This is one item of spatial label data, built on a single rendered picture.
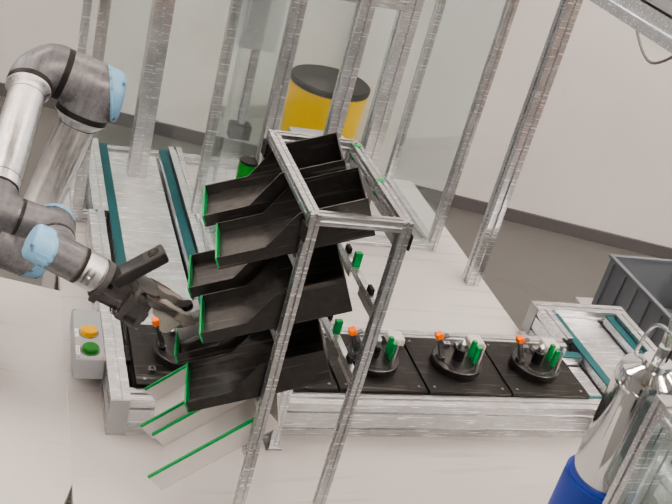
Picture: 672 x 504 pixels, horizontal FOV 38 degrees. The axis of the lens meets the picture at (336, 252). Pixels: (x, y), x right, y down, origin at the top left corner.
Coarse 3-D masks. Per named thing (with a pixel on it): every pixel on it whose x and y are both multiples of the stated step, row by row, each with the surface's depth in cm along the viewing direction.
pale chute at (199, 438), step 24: (216, 408) 200; (240, 408) 199; (168, 432) 202; (192, 432) 202; (216, 432) 198; (240, 432) 188; (264, 432) 189; (168, 456) 200; (192, 456) 190; (216, 456) 190; (168, 480) 192
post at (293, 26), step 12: (300, 0) 217; (288, 12) 220; (300, 12) 218; (288, 24) 220; (300, 24) 220; (288, 36) 221; (288, 48) 222; (288, 60) 224; (276, 72) 226; (288, 72) 225; (276, 84) 226; (288, 84) 227; (276, 96) 227; (276, 108) 230; (264, 120) 233; (276, 120) 231; (264, 132) 232
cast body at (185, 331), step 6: (186, 300) 200; (192, 300) 201; (180, 306) 198; (186, 306) 198; (192, 306) 199; (198, 306) 199; (192, 312) 198; (198, 312) 198; (198, 318) 199; (180, 324) 200; (186, 324) 199; (198, 324) 199; (180, 330) 199; (186, 330) 199; (192, 330) 200; (198, 330) 200; (180, 336) 200; (186, 336) 200; (192, 336) 200
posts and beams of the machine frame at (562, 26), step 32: (576, 0) 284; (608, 0) 171; (640, 0) 163; (352, 32) 291; (640, 32) 162; (352, 64) 295; (544, 64) 292; (544, 96) 297; (512, 160) 306; (512, 192) 313; (480, 256) 323
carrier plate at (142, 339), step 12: (144, 324) 244; (132, 336) 238; (144, 336) 240; (156, 336) 241; (132, 348) 234; (144, 348) 235; (132, 360) 231; (144, 360) 231; (156, 360) 232; (144, 372) 227; (156, 372) 228; (168, 372) 230; (144, 384) 224
